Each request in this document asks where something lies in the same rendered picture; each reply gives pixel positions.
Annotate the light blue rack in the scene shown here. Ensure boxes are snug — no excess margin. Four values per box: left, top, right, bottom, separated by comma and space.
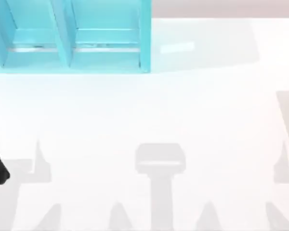
0, 0, 152, 74

